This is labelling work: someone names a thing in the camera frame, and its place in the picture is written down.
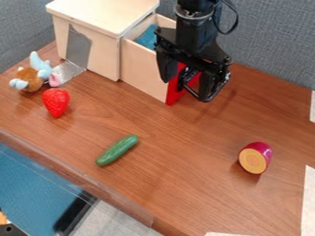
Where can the red toy strawberry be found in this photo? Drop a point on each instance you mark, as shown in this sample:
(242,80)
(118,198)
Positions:
(55,101)

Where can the brown and blue plush animal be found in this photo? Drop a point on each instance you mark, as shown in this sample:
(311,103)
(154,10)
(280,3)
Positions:
(32,77)

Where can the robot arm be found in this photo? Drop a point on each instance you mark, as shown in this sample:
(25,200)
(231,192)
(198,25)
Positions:
(197,24)

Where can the drawer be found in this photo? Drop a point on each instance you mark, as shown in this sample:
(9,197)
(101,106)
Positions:
(141,70)

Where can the blue cloth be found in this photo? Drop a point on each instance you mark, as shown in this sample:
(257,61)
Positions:
(147,38)

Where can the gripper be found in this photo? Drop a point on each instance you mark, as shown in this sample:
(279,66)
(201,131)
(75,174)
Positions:
(192,56)

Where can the cabinet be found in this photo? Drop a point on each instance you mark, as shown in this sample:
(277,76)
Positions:
(102,18)

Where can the purple sliced toy vegetable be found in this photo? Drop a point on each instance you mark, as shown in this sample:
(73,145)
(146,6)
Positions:
(254,159)

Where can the green toy cucumber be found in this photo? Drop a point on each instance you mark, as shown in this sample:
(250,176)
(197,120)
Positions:
(117,150)

